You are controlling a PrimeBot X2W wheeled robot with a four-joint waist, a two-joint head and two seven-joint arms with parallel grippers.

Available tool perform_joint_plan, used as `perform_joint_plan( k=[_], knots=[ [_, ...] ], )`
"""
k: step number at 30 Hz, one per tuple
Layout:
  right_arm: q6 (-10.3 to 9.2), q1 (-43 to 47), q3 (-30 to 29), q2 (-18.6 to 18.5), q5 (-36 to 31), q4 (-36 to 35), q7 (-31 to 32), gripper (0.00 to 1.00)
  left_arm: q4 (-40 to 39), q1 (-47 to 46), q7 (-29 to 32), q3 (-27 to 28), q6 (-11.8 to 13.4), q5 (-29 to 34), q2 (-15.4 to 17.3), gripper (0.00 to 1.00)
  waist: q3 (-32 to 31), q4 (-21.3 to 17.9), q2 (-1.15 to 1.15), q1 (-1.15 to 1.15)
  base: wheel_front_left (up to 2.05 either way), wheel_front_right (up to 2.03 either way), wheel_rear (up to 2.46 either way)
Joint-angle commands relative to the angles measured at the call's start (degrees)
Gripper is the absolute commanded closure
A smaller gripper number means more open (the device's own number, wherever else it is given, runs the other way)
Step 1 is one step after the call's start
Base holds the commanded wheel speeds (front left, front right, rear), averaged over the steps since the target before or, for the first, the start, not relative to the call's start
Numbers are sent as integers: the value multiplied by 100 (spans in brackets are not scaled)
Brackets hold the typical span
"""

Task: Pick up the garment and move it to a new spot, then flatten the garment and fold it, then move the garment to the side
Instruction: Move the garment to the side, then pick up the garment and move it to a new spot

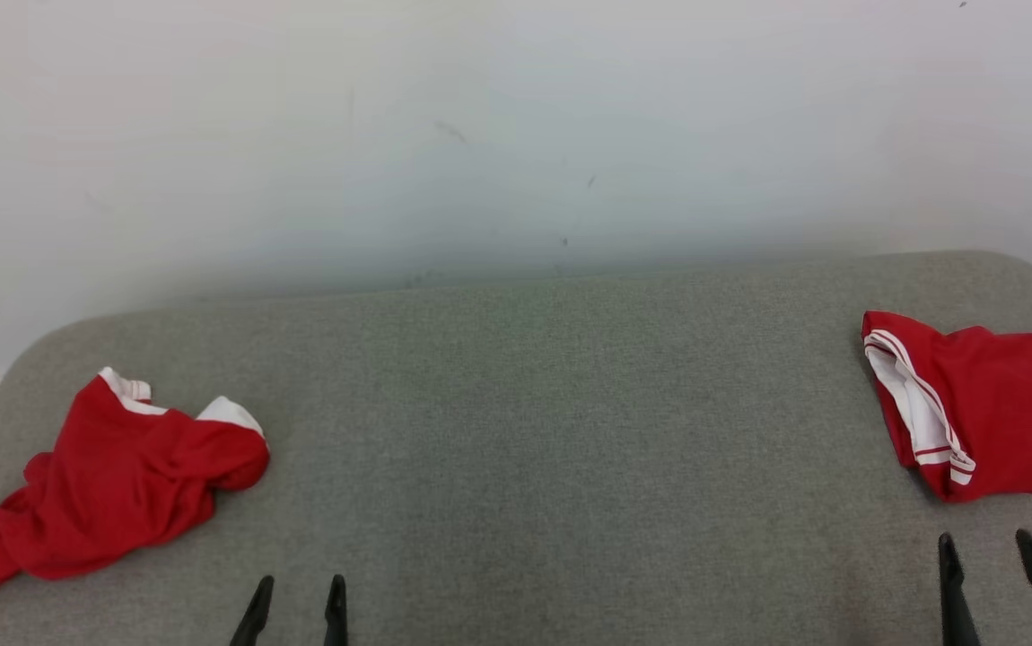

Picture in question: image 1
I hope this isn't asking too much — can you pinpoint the grey fabric sofa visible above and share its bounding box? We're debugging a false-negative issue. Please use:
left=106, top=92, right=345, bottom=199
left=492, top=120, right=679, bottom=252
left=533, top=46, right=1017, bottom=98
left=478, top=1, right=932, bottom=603
left=0, top=250, right=1032, bottom=646

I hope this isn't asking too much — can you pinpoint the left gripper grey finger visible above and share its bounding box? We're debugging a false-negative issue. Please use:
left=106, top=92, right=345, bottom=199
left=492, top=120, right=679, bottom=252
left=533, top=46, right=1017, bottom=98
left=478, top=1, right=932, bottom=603
left=229, top=575, right=275, bottom=646
left=323, top=574, right=349, bottom=646

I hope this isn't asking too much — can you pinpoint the red garment with white hem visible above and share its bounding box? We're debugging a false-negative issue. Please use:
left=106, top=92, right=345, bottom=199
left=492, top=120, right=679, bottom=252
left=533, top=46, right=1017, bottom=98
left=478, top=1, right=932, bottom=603
left=0, top=367, right=271, bottom=626

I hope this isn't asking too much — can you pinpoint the red jersey with white sleeves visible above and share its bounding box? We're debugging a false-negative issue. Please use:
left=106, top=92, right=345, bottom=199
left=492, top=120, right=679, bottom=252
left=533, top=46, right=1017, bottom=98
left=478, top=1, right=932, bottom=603
left=861, top=310, right=1032, bottom=503

